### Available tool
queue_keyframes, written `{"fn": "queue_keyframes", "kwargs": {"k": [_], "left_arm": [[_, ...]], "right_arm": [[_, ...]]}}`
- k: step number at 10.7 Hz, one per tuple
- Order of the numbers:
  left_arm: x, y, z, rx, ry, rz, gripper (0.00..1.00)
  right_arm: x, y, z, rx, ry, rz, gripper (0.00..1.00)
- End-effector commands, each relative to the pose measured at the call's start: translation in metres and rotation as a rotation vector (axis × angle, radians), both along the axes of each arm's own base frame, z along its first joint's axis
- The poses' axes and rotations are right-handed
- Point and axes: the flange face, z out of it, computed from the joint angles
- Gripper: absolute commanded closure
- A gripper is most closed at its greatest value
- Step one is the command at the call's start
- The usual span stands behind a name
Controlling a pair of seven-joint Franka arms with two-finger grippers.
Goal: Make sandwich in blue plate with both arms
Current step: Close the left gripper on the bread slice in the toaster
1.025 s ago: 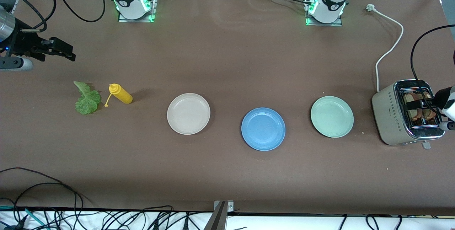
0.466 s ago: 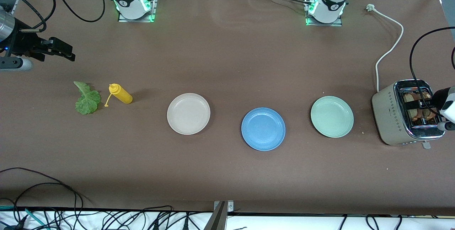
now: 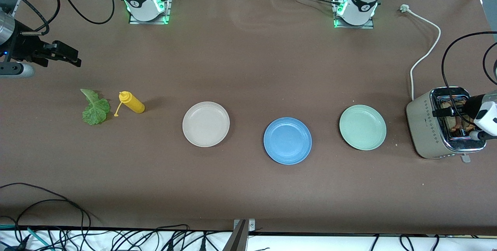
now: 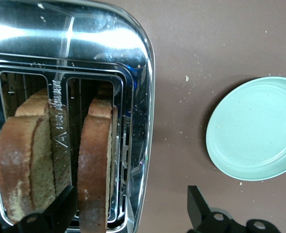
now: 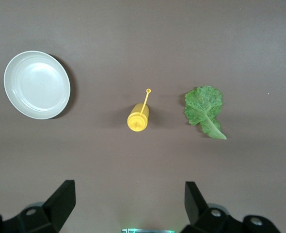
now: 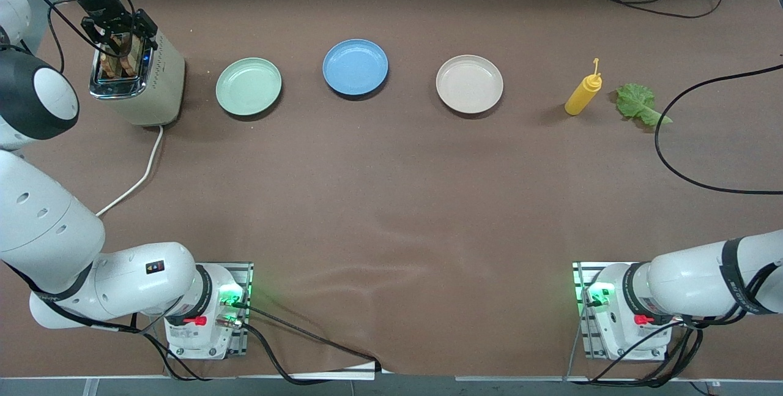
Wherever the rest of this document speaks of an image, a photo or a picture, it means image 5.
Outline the yellow squeeze sauce bottle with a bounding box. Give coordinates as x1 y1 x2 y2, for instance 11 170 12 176
127 88 152 133

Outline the green lettuce leaf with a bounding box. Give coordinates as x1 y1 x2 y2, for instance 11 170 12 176
184 85 227 140

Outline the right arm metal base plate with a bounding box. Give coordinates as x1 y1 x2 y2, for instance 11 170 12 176
121 228 175 233

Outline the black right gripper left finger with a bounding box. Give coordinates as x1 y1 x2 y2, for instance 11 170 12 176
0 180 76 233

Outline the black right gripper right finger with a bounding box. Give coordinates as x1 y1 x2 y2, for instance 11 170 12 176
181 181 283 233

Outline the beige round plate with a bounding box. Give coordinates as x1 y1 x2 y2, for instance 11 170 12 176
3 50 71 120

